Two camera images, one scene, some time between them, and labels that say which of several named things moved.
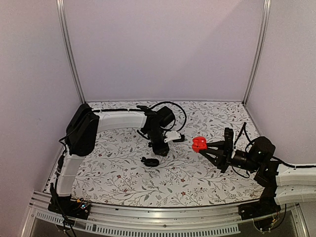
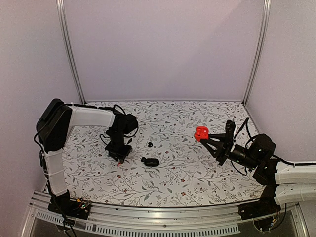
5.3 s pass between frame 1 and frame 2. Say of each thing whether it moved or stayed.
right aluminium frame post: stayed
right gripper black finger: moved
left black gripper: moved
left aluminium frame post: stayed
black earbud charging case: stayed
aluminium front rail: stayed
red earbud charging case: moved
